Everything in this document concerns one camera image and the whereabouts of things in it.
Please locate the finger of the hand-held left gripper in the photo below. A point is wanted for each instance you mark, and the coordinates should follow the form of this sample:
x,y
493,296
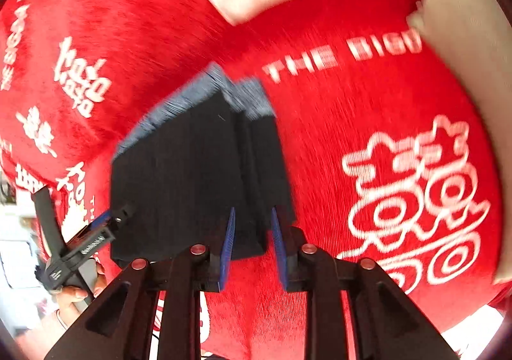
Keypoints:
x,y
122,214
102,220

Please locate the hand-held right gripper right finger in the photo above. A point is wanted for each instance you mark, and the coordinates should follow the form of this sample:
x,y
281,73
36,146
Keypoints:
x,y
280,252

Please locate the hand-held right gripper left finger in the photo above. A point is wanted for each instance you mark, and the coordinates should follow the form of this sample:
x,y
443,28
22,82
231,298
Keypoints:
x,y
226,252

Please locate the black pants grey patterned waistband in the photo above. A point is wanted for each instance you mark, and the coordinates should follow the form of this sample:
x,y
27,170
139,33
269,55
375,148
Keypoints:
x,y
192,168

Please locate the person's left forearm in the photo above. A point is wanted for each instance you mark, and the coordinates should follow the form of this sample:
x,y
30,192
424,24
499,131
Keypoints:
x,y
48,328

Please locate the person's left hand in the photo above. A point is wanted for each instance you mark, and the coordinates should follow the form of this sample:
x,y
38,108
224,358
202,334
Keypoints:
x,y
74,296

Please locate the red printed blanket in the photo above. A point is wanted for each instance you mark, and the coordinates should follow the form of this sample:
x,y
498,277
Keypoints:
x,y
320,123

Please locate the cream pillow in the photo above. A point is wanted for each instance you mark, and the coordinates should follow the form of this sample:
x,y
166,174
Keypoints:
x,y
460,63

